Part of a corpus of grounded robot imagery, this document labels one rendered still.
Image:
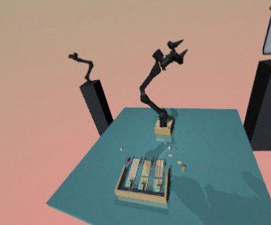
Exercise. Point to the cream strip with red stripes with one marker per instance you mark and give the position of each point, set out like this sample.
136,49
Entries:
159,163

